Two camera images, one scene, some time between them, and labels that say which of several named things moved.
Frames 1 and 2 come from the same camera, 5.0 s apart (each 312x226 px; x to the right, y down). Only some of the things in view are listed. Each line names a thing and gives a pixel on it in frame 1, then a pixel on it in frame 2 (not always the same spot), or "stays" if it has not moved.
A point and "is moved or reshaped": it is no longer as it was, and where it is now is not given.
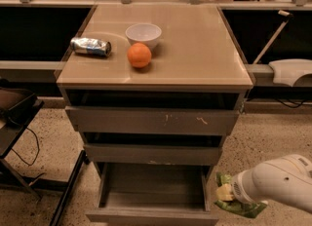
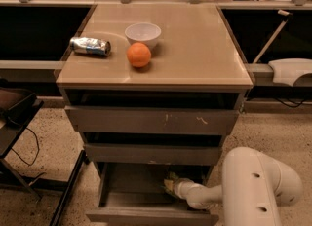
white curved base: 288,71 stays
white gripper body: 239,188 to 180,187
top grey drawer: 97,121 stays
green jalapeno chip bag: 248,209 is moved or reshaped
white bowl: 147,33 stays
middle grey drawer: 153,154 stays
